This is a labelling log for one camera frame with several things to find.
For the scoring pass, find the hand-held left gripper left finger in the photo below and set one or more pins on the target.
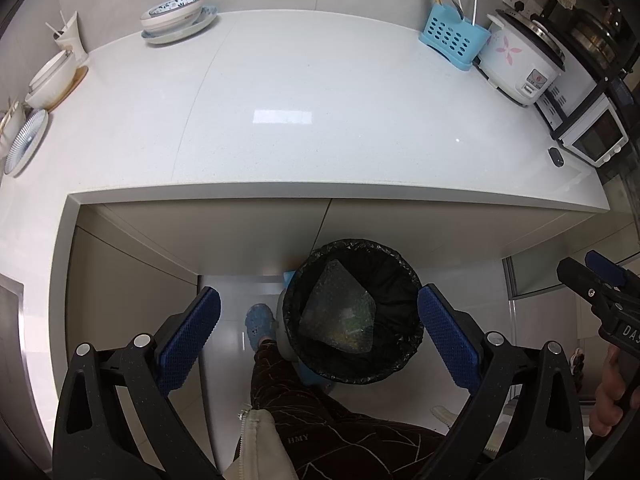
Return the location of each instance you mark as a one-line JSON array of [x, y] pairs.
[[192, 340]]

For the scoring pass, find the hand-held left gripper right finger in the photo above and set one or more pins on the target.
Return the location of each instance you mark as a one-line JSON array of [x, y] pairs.
[[447, 340]]

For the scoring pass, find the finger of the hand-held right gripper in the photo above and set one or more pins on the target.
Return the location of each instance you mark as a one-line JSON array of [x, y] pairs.
[[585, 280], [605, 264]]

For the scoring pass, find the black bin with bag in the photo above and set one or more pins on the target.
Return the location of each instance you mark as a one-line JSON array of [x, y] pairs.
[[395, 285]]

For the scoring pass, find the bubble wrap sheet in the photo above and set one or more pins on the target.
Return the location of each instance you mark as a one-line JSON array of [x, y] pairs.
[[335, 305]]

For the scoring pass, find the person's right hand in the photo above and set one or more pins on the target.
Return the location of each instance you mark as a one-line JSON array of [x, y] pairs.
[[607, 385]]

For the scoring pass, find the glass door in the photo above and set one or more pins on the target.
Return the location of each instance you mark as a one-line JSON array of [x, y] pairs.
[[535, 275]]

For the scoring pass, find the pink white sneaker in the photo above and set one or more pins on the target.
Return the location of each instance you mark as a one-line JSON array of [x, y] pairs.
[[576, 360]]

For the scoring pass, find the person's blue slipper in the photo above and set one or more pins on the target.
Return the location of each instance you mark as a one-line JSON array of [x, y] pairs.
[[260, 325]]

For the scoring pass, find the white plastic bucket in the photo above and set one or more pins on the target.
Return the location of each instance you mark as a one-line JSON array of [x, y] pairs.
[[282, 327]]

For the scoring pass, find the small black oval object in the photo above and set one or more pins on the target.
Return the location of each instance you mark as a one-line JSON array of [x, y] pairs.
[[555, 155]]

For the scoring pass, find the white toaster oven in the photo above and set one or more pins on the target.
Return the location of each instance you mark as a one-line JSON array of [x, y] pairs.
[[595, 137]]

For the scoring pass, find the person's white jacket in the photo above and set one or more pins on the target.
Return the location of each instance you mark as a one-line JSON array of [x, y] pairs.
[[260, 450]]

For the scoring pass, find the person's brown trouser leg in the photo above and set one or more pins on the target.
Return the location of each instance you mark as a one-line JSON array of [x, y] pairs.
[[340, 440]]

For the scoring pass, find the black metal rack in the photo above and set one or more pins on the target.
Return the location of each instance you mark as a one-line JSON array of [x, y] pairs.
[[611, 78]]

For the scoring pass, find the white flowered rice cooker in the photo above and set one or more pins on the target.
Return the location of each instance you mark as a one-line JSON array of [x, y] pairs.
[[515, 55]]

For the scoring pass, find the blue striped plate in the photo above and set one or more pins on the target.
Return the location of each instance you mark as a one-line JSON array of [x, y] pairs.
[[27, 142]]

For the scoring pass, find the light blue utensil basket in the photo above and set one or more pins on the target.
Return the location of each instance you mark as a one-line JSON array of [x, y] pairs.
[[450, 37]]

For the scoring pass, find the round wooden coaster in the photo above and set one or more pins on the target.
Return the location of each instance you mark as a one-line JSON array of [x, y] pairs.
[[76, 84]]

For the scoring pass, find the white ceramic cup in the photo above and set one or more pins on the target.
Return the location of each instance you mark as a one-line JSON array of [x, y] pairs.
[[10, 120]]

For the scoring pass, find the dark metal utensil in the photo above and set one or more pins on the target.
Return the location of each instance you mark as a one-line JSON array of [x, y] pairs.
[[457, 10]]

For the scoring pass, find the white bowl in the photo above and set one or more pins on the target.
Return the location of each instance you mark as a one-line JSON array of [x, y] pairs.
[[50, 80]]

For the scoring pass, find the stacked bowl and plate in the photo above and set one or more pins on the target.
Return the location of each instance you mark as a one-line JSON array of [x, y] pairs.
[[197, 27]]

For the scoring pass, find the white cup with sticks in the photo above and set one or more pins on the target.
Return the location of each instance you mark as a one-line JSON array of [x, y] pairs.
[[70, 37]]

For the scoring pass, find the blue patterned bowl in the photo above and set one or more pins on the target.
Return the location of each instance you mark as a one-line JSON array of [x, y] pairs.
[[172, 12]]

